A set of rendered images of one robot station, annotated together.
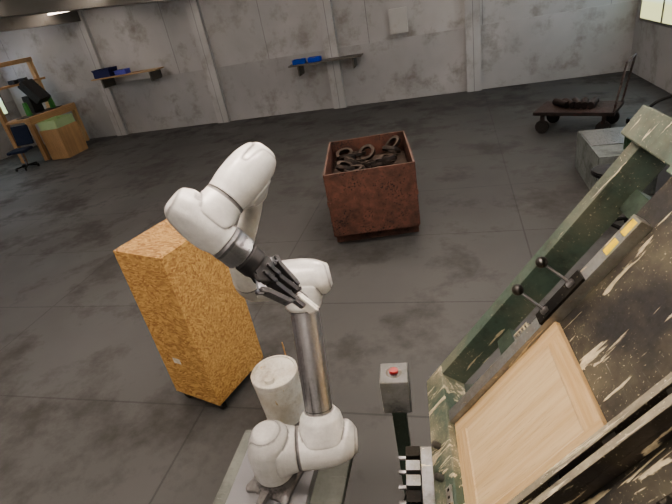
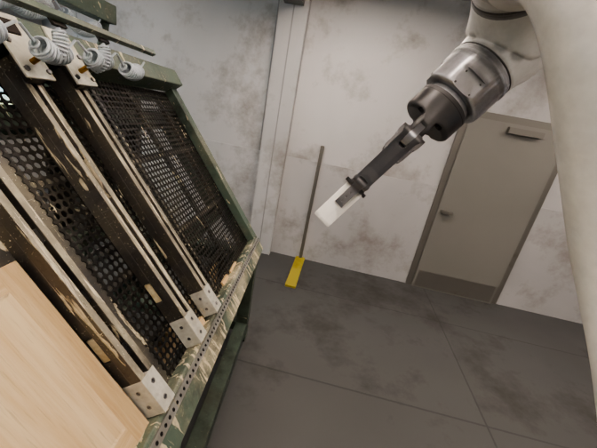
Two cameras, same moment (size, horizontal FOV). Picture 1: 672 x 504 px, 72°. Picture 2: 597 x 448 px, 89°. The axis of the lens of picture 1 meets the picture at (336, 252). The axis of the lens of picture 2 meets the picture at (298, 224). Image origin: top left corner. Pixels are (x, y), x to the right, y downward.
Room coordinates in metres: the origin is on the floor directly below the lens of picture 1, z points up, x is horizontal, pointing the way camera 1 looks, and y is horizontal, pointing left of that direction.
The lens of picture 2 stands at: (1.42, -0.04, 1.79)
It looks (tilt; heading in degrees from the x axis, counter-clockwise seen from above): 20 degrees down; 168
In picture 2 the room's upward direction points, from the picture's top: 11 degrees clockwise
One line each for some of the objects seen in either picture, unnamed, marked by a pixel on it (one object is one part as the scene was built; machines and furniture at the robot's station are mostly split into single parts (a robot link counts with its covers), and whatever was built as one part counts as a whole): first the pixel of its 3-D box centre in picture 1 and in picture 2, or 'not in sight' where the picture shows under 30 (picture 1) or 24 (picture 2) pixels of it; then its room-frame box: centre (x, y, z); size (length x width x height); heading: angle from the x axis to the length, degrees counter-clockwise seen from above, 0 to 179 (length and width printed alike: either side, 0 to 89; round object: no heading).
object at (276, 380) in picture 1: (279, 385); not in sight; (2.27, 0.52, 0.24); 0.32 x 0.30 x 0.47; 163
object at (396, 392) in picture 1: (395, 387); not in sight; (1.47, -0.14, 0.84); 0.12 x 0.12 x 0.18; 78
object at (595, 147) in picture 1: (627, 138); not in sight; (4.78, -3.36, 0.46); 0.96 x 0.79 x 0.92; 163
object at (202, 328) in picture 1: (198, 315); not in sight; (2.66, 1.00, 0.63); 0.50 x 0.42 x 1.25; 146
